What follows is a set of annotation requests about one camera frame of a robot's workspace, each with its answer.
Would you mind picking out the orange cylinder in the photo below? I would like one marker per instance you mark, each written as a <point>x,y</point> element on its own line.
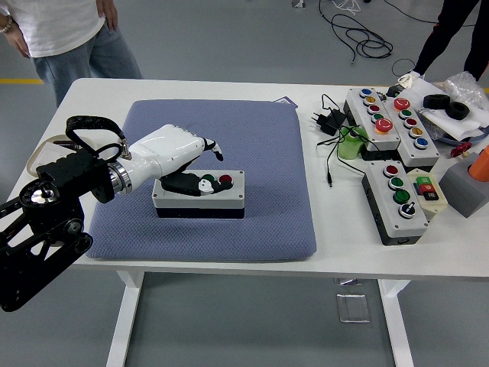
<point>482,164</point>

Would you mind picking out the dark red stick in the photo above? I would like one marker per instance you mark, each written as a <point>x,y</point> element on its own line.
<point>65,143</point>

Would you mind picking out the person's right hand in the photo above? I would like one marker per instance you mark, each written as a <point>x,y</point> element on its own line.
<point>18,42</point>

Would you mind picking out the green plastic bottle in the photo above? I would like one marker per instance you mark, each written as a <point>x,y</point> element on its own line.
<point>347,147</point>

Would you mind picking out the white table leg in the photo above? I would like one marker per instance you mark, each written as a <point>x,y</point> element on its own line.
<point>395,325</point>
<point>124,317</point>

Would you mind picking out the small black device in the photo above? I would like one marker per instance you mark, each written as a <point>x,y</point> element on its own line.
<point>393,91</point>

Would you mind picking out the clear floor plate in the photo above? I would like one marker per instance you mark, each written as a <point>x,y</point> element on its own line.
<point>353,307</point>

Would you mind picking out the white switch plate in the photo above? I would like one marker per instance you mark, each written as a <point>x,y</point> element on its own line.
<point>47,154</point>

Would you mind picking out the cream shallow tray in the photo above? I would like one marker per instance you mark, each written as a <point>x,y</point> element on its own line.
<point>32,158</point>

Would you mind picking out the grey block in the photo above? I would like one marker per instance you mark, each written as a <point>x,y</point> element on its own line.
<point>462,187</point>

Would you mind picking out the clear bubble wrap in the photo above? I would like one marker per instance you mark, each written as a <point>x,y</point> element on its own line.
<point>464,86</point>

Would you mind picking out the cream three-button switch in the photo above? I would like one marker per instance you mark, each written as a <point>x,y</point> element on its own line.
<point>424,187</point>

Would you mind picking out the grey-blue quilted mat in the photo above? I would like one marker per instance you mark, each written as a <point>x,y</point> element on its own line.
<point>229,237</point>

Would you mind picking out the person in black trousers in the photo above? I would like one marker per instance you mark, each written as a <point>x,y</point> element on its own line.
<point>435,38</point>

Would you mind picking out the five-button box, mushroom button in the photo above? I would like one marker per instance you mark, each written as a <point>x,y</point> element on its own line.
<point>386,139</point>
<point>420,154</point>

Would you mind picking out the red valve knob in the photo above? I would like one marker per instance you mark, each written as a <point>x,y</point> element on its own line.
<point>460,149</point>

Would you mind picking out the person in white shirt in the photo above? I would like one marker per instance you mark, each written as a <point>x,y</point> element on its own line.
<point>57,26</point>

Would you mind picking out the blue-grey bowl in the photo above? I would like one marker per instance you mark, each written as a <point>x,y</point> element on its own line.
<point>454,140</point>

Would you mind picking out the person's left hand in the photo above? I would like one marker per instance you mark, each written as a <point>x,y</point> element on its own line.
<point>108,13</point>

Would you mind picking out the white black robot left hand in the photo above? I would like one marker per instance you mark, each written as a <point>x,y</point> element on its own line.
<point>164,153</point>

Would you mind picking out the white foam sheet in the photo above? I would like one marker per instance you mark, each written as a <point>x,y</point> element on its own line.
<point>454,126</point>

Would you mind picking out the four-button grey control box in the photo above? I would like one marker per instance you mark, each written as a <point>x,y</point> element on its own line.
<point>405,225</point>
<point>198,206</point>

